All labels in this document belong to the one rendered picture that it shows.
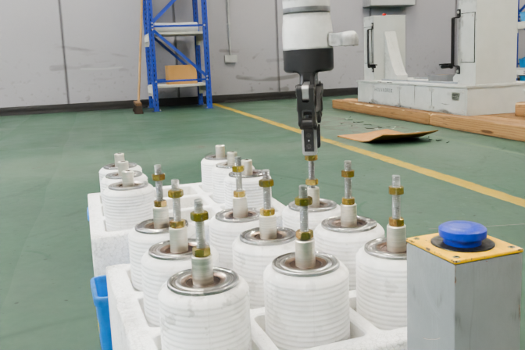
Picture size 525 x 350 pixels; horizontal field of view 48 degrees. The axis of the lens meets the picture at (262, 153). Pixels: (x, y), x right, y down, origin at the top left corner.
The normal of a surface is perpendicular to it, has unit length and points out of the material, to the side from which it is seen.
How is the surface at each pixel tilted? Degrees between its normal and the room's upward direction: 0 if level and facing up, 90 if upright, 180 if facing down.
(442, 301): 90
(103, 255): 90
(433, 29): 90
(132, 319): 0
